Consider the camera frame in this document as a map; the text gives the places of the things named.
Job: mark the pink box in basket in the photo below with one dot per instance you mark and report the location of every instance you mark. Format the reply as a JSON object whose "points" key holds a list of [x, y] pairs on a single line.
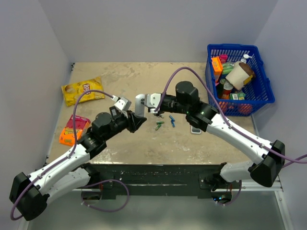
{"points": [[223, 58]]}

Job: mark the white remote control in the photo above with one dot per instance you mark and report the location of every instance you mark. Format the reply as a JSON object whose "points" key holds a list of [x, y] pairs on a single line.
{"points": [[139, 106]]}

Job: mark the green box in basket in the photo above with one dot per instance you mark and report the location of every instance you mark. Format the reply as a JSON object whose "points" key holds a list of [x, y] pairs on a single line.
{"points": [[237, 96]]}

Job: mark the grey buttoned remote control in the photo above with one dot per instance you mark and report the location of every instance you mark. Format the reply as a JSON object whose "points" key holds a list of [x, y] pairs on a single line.
{"points": [[195, 131]]}

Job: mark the blue plastic basket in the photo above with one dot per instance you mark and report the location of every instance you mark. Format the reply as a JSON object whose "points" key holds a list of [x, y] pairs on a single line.
{"points": [[258, 92]]}

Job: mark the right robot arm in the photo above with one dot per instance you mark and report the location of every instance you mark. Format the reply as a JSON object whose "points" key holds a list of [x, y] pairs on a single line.
{"points": [[265, 157]]}

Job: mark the paper cup with brown lid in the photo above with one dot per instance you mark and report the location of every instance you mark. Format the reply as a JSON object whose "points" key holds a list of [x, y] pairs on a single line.
{"points": [[241, 75]]}

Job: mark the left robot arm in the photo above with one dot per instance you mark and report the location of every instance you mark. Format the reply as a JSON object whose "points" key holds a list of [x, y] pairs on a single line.
{"points": [[31, 194]]}

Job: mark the white pump bottle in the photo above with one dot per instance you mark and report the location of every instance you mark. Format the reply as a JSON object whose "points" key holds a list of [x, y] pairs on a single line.
{"points": [[245, 58]]}

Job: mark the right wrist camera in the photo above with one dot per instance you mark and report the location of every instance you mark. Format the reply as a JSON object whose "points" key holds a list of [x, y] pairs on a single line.
{"points": [[152, 101]]}

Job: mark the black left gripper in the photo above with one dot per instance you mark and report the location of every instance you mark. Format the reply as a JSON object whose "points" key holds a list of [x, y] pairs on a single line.
{"points": [[133, 122]]}

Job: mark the orange box in basket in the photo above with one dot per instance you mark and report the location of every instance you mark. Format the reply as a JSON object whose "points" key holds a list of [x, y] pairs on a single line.
{"points": [[217, 68]]}

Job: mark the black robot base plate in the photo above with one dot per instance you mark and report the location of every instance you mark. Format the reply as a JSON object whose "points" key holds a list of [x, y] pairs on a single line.
{"points": [[116, 180]]}

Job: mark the red can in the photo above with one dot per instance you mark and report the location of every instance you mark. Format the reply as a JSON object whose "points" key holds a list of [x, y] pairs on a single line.
{"points": [[227, 89]]}

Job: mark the aluminium rail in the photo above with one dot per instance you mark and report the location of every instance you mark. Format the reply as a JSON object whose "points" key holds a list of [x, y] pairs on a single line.
{"points": [[250, 185]]}

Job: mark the green bottle in basket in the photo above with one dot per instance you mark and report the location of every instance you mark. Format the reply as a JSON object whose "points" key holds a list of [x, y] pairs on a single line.
{"points": [[227, 68]]}

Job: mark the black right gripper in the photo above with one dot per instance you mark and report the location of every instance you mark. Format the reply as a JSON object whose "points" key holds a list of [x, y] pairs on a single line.
{"points": [[160, 111]]}

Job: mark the yellow Lays chips bag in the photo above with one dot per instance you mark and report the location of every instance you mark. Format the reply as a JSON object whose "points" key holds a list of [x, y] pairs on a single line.
{"points": [[72, 92]]}

